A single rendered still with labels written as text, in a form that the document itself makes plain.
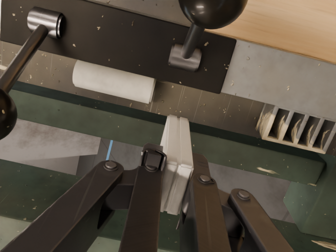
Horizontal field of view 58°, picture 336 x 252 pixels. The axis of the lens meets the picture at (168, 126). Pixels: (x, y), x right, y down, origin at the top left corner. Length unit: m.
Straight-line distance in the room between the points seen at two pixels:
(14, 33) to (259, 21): 0.22
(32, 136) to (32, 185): 3.13
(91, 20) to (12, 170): 0.26
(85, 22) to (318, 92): 0.22
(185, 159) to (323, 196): 0.34
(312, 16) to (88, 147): 3.65
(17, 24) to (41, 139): 3.33
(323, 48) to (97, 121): 0.27
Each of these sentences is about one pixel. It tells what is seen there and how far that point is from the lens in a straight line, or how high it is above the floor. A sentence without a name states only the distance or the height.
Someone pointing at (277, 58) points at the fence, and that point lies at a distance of 0.30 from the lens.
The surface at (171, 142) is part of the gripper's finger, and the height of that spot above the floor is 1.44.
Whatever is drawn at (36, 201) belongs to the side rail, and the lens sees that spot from 0.41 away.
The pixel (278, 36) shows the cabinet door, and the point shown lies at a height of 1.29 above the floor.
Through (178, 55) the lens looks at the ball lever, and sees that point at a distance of 0.26.
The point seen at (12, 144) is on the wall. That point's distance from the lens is 3.58.
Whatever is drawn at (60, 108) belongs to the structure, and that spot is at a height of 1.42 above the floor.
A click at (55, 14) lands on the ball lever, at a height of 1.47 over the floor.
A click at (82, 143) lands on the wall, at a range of 3.80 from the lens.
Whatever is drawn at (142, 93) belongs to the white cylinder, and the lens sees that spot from 0.30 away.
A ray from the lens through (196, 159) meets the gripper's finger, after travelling 0.18.
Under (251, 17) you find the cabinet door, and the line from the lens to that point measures 0.31.
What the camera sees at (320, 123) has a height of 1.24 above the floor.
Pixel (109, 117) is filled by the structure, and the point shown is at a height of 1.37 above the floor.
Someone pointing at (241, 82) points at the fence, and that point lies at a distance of 0.29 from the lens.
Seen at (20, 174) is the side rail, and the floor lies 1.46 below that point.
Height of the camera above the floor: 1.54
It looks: 36 degrees down
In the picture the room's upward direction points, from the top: 92 degrees counter-clockwise
